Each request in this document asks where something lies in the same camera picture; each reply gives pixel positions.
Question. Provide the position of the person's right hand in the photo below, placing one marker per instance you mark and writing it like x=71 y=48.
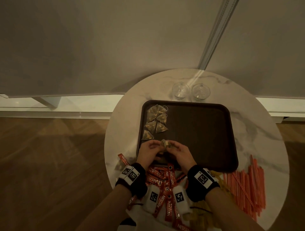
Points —
x=183 y=157

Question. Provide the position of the person's left hand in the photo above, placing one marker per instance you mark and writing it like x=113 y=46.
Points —
x=147 y=154

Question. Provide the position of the pile of red Nescafe sachets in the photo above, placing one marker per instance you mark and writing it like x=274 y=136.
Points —
x=170 y=180

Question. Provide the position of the dark brown tray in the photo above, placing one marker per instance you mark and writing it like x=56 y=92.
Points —
x=202 y=135

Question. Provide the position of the neat cluster of tea bags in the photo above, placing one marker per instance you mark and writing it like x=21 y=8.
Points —
x=152 y=111

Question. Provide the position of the pile of yellow sachets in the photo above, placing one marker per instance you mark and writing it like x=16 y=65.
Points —
x=202 y=214

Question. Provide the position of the pile of orange stick packets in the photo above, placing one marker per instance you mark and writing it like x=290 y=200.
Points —
x=245 y=190

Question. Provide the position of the person's left forearm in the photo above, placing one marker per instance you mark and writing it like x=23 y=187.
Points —
x=107 y=209

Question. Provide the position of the person's right forearm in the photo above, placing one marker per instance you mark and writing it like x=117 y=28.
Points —
x=228 y=211

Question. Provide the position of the person's white trousers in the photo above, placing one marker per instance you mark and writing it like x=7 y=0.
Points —
x=143 y=221

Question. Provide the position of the black left wristband with markers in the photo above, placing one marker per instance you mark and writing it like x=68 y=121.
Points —
x=135 y=185

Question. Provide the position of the black wristband with markers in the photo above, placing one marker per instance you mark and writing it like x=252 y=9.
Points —
x=135 y=185
x=197 y=190

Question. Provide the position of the black right wristband with markers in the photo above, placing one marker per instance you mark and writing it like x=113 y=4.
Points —
x=197 y=190

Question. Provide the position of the clear glass cup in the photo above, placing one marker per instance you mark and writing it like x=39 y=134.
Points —
x=201 y=92
x=181 y=91

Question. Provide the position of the round white marble table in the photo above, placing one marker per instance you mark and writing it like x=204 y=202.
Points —
x=83 y=104

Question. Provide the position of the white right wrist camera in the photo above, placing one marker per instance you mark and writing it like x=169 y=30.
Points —
x=181 y=197

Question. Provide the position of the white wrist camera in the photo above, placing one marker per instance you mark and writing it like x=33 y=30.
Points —
x=181 y=197
x=152 y=197

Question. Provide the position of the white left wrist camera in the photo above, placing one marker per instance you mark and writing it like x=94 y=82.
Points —
x=152 y=197

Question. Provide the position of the perforated metal wall rail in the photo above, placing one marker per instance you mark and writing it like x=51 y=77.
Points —
x=219 y=31

